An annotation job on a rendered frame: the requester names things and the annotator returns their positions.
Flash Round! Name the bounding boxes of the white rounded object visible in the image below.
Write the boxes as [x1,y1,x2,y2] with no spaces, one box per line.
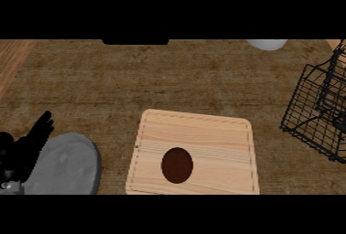
[244,38,290,51]

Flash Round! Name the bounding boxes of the dark brown can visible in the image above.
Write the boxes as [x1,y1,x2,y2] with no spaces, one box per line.
[161,146,195,185]

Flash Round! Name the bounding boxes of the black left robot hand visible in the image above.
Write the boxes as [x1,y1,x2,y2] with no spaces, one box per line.
[0,110,55,189]

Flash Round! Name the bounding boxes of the black wire tiered basket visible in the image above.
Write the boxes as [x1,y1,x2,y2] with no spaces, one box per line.
[279,39,346,165]

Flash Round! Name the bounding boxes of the black flat appliance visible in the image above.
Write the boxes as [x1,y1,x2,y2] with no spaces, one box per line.
[102,38,170,46]

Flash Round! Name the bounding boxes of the pale wooden cutting board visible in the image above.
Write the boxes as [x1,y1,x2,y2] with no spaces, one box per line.
[124,108,260,196]

